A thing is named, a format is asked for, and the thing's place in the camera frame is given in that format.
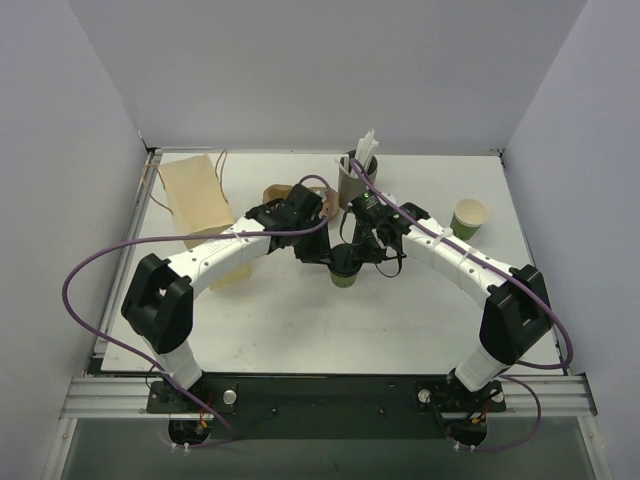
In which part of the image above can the black plastic cup lid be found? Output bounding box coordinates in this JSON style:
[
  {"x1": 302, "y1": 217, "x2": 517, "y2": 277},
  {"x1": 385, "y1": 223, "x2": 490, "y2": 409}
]
[{"x1": 328, "y1": 243, "x2": 363, "y2": 278}]

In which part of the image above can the green paper coffee cup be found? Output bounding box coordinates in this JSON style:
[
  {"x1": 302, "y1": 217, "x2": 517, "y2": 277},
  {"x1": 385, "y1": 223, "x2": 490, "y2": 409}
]
[{"x1": 330, "y1": 272, "x2": 358, "y2": 288}]

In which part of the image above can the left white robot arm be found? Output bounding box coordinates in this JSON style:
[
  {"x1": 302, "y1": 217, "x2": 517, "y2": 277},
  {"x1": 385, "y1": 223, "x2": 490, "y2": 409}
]
[{"x1": 121, "y1": 184, "x2": 326, "y2": 412}]

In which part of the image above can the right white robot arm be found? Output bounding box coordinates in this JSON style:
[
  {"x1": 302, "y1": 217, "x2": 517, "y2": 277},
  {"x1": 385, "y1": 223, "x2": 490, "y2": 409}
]
[{"x1": 351, "y1": 190, "x2": 552, "y2": 392}]

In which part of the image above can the brown cardboard cup carrier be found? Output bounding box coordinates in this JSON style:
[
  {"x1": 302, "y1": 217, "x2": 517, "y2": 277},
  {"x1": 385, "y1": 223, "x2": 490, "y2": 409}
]
[{"x1": 262, "y1": 184, "x2": 339, "y2": 220}]

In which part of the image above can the grey straw holder cup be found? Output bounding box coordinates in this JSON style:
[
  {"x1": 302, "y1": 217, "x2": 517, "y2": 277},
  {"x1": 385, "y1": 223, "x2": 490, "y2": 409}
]
[{"x1": 337, "y1": 150, "x2": 367, "y2": 210}]

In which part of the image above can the white wrapped straw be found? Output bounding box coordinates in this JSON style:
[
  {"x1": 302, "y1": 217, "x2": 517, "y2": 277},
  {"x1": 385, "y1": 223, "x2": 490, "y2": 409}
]
[{"x1": 350, "y1": 129, "x2": 379, "y2": 172}]

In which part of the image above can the brown paper bag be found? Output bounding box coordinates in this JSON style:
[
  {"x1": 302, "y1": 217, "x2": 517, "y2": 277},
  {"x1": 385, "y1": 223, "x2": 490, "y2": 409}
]
[{"x1": 158, "y1": 153, "x2": 254, "y2": 292}]

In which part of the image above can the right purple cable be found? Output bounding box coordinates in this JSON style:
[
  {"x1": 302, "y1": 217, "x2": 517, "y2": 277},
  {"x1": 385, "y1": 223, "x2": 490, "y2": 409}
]
[{"x1": 349, "y1": 158, "x2": 574, "y2": 454}]

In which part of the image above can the purple cable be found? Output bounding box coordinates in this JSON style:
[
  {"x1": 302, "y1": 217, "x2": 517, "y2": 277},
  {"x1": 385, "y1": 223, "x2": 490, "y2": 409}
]
[
  {"x1": 349, "y1": 158, "x2": 574, "y2": 454},
  {"x1": 61, "y1": 174, "x2": 341, "y2": 446}
]

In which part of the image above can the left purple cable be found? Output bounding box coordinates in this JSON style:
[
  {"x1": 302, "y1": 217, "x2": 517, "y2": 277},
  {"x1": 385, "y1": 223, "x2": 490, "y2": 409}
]
[{"x1": 61, "y1": 174, "x2": 341, "y2": 446}]

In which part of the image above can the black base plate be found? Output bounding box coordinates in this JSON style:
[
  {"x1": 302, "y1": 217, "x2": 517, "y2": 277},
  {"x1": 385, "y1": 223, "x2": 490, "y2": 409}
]
[{"x1": 146, "y1": 373, "x2": 506, "y2": 442}]

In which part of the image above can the aluminium frame rail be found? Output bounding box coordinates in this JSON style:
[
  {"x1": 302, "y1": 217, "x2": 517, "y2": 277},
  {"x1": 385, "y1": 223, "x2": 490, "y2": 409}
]
[{"x1": 60, "y1": 375, "x2": 597, "y2": 419}]

